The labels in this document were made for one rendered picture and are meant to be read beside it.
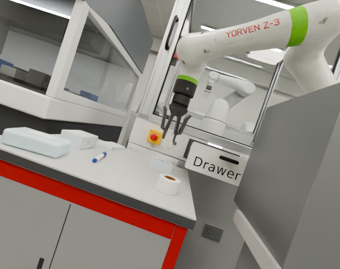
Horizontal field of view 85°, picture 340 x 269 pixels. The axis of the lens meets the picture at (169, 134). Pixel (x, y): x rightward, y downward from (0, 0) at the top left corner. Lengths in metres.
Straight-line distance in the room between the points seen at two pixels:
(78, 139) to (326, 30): 0.89
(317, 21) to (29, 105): 1.12
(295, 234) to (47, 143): 0.62
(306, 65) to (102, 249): 0.90
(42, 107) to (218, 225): 1.07
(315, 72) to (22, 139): 0.97
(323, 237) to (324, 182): 0.10
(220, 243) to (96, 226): 0.82
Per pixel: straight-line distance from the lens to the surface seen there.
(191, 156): 0.74
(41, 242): 0.65
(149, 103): 1.07
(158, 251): 0.55
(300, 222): 0.46
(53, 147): 0.61
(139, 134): 1.07
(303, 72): 0.89
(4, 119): 1.23
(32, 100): 1.05
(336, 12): 0.81
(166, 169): 0.80
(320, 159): 0.45
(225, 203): 1.15
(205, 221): 1.17
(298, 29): 0.76
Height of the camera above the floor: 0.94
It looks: 2 degrees down
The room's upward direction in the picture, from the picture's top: 19 degrees clockwise
